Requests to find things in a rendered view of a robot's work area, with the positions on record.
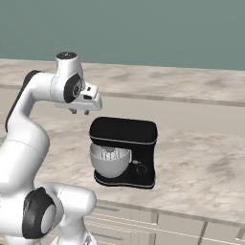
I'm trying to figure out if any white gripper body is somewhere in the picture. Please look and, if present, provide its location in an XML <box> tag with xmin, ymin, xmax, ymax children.
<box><xmin>54</xmin><ymin>92</ymin><xmax>103</xmax><ymax>112</ymax></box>

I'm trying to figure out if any black stand mixer with bowl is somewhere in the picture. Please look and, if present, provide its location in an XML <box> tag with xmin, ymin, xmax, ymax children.
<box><xmin>88</xmin><ymin>116</ymin><xmax>159</xmax><ymax>190</ymax></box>

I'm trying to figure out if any beige drawer front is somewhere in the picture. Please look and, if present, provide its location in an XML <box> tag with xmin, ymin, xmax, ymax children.
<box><xmin>85</xmin><ymin>219</ymin><xmax>151</xmax><ymax>245</ymax></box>
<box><xmin>93</xmin><ymin>200</ymin><xmax>155</xmax><ymax>230</ymax></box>

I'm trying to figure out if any beige cupboard door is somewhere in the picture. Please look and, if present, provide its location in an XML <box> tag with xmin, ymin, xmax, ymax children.
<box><xmin>156</xmin><ymin>212</ymin><xmax>245</xmax><ymax>245</ymax></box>

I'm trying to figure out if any grey drawer handle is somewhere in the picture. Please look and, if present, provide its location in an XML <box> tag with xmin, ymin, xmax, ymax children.
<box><xmin>95</xmin><ymin>205</ymin><xmax>122</xmax><ymax>212</ymax></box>
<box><xmin>90</xmin><ymin>232</ymin><xmax>124</xmax><ymax>241</ymax></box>

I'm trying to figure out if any grey cupboard door handle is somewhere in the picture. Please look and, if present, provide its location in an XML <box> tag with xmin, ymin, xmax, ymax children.
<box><xmin>235</xmin><ymin>227</ymin><xmax>245</xmax><ymax>240</ymax></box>
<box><xmin>196</xmin><ymin>221</ymin><xmax>209</xmax><ymax>245</ymax></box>

